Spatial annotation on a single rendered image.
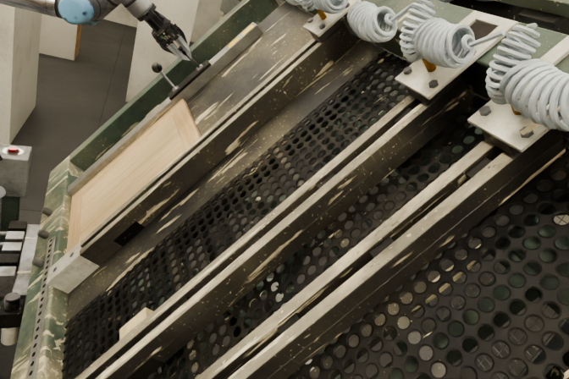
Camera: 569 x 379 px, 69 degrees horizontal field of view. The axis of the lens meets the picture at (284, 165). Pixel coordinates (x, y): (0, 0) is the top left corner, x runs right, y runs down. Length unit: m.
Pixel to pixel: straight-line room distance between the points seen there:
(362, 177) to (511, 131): 0.26
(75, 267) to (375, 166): 0.89
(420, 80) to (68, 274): 1.05
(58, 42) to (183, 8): 2.07
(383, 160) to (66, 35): 5.83
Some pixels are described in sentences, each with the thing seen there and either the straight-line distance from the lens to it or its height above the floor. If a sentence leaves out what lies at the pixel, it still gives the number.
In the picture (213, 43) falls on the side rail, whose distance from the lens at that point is 1.81.
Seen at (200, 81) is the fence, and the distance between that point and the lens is 1.59.
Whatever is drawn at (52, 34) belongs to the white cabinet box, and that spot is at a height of 0.29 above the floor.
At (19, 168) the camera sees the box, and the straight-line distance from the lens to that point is 1.93.
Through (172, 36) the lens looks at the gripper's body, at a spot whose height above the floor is 1.58.
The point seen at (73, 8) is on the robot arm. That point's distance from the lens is 1.29.
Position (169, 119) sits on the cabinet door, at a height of 1.29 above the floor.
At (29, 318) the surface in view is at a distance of 1.39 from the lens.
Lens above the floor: 1.86
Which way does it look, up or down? 24 degrees down
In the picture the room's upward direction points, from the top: 19 degrees clockwise
